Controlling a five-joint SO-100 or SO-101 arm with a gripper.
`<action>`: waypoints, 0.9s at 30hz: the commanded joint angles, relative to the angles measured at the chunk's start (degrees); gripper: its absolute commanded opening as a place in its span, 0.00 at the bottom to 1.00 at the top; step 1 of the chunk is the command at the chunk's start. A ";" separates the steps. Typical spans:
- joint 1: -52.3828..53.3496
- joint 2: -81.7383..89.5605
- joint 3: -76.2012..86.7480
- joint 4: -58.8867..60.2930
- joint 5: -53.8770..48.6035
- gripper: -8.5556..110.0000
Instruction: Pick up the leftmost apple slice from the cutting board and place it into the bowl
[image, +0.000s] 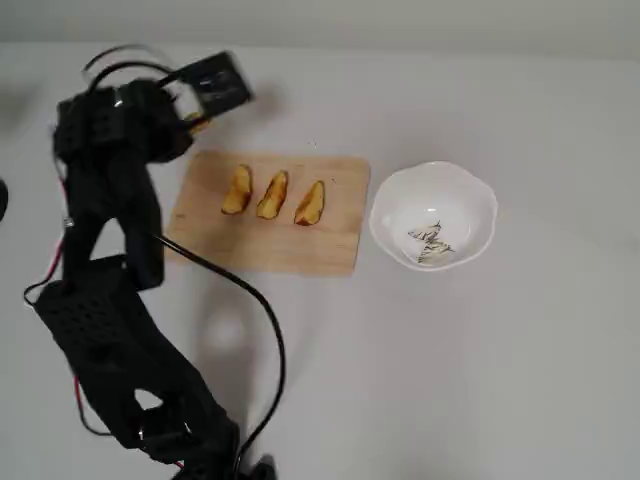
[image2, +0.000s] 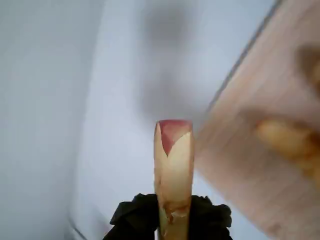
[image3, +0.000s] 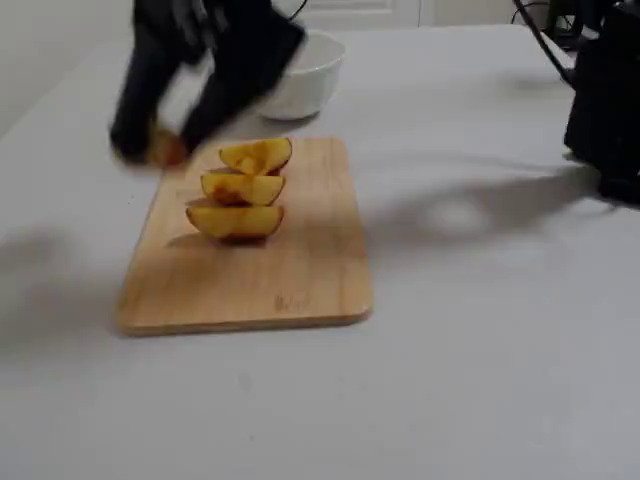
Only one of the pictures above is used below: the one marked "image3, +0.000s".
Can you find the dark background equipment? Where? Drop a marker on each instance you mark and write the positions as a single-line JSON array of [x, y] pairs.
[[555, 15]]

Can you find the wooden cutting board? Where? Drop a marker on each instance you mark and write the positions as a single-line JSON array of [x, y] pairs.
[[300, 260]]

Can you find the largest apple slice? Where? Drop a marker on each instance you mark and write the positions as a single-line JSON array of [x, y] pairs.
[[170, 150]]

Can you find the white ceramic bowl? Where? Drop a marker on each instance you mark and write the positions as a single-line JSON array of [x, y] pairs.
[[315, 85]]

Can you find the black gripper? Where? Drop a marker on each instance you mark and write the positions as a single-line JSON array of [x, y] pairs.
[[165, 42]]

